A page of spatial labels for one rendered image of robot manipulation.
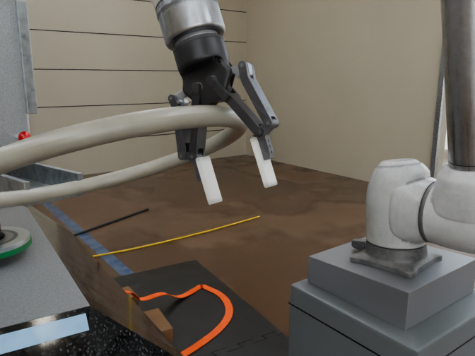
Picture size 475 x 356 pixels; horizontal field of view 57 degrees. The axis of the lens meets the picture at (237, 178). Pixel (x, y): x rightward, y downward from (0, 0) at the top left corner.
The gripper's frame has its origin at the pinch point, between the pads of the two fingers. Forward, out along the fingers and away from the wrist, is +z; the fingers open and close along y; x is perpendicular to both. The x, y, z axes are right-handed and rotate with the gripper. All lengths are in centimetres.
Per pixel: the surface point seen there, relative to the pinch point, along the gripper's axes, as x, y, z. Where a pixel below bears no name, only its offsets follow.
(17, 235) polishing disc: -24, 88, -5
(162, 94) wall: -510, 369, -189
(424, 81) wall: -512, 7, -67
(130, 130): 14.8, 3.7, -8.4
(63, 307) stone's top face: -10, 57, 15
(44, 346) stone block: -3, 57, 21
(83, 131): 18.7, 7.0, -9.4
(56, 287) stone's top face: -16, 65, 11
